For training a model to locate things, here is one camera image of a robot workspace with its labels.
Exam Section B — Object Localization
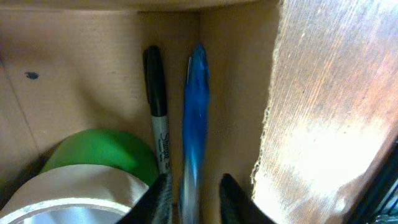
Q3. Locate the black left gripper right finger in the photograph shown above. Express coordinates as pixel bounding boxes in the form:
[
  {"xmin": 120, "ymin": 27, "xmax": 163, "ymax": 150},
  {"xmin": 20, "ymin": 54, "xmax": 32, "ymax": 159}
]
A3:
[{"xmin": 219, "ymin": 173, "xmax": 275, "ymax": 224}]

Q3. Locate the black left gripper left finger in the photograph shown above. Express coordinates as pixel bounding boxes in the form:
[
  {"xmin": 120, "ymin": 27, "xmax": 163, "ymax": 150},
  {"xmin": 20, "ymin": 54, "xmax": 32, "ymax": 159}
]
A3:
[{"xmin": 116, "ymin": 174, "xmax": 172, "ymax": 224}]

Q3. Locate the green tape roll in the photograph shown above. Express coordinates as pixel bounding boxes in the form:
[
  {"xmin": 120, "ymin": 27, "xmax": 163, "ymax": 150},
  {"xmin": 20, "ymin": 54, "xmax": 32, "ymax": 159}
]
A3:
[{"xmin": 40, "ymin": 128, "xmax": 159, "ymax": 186}]

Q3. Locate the black marker pen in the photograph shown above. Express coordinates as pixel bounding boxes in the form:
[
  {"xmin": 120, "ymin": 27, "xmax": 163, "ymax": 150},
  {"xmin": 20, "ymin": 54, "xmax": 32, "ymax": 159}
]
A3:
[{"xmin": 143, "ymin": 45, "xmax": 170, "ymax": 174}]

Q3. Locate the brown cardboard box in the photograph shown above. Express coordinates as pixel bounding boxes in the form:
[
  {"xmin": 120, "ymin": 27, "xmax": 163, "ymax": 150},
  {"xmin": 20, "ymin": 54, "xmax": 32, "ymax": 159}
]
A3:
[{"xmin": 1, "ymin": 1, "xmax": 279, "ymax": 223}]

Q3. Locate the beige masking tape roll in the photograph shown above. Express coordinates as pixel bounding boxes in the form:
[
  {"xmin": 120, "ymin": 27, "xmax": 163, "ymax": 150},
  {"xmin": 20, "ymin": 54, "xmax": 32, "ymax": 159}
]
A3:
[{"xmin": 1, "ymin": 164, "xmax": 149, "ymax": 223}]

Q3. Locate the blue pen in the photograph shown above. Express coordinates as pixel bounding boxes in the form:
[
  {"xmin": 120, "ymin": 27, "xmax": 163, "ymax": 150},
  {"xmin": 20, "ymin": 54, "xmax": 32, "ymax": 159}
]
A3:
[{"xmin": 179, "ymin": 44, "xmax": 210, "ymax": 223}]

